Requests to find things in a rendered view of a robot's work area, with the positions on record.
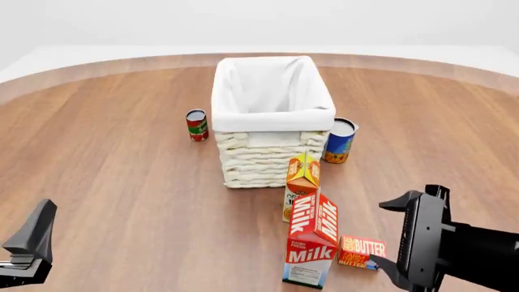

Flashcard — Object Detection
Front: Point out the blue printed food can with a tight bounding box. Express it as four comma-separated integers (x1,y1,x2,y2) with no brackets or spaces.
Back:
322,117,360,165

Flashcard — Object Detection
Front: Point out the white wicker basket with liner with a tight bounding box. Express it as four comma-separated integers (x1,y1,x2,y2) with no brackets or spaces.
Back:
210,54,337,190

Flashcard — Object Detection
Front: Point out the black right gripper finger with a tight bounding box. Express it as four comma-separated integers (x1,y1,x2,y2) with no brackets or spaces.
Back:
369,253,412,290
378,190,424,213

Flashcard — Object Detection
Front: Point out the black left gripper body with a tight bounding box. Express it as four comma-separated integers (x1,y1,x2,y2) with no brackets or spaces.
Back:
0,253,54,289

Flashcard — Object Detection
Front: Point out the red and white milk carton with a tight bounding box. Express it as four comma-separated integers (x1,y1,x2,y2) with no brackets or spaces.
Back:
281,187,340,290

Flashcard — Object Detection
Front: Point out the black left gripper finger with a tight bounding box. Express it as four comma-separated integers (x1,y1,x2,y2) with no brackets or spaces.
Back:
2,198,58,264

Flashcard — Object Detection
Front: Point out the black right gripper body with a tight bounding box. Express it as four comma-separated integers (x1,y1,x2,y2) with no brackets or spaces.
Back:
398,183,471,292

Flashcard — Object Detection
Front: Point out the red butter box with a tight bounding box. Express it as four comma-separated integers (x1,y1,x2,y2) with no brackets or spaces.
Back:
337,234,388,272

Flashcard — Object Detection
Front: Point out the orange juice carton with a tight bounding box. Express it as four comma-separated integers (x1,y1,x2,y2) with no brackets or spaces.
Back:
281,149,322,224

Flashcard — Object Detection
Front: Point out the red tomato sauce can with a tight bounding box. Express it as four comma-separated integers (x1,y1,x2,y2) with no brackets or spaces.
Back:
185,108,210,143

